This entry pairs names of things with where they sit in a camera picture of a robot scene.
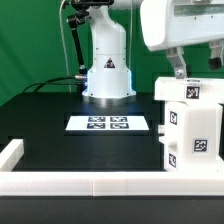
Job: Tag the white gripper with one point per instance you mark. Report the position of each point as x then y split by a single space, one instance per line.
174 23

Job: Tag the white cabinet body box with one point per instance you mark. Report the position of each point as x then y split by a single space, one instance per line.
199 138

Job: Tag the white cabinet top block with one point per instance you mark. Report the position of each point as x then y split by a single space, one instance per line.
189 89

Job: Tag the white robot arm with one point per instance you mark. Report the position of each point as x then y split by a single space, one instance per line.
109 79

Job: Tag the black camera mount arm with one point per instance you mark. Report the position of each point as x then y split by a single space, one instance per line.
74 21

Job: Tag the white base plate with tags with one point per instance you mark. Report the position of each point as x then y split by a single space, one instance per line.
107 123

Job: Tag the white U-shaped fence wall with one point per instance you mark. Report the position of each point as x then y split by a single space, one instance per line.
100 183

